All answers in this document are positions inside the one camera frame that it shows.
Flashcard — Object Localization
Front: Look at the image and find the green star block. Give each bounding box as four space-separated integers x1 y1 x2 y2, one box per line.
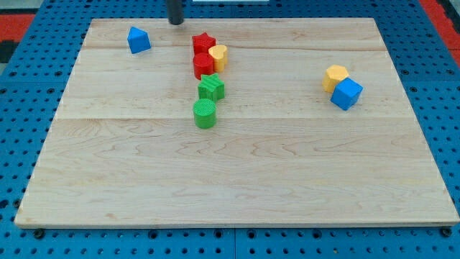
198 73 225 102

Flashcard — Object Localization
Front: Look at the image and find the red cylinder block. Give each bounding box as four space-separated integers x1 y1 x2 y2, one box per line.
193 53 214 80

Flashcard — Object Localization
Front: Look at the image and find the yellow hexagon block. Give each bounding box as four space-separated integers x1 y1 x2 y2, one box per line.
322 65 349 93

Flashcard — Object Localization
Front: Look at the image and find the blue cube block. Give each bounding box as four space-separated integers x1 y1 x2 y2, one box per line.
330 78 364 111

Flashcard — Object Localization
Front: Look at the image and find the yellow heart block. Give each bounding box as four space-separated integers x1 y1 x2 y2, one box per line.
208 45 228 72

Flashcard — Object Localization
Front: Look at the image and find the red star block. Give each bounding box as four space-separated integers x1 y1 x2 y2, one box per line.
192 32 216 54

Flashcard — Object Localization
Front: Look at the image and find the green cylinder block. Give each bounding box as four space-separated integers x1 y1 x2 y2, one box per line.
193 99 216 129

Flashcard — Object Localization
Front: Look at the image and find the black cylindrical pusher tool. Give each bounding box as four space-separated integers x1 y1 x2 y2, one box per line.
165 0 184 25

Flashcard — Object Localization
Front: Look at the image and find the light wooden board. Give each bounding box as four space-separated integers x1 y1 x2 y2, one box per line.
15 18 459 229

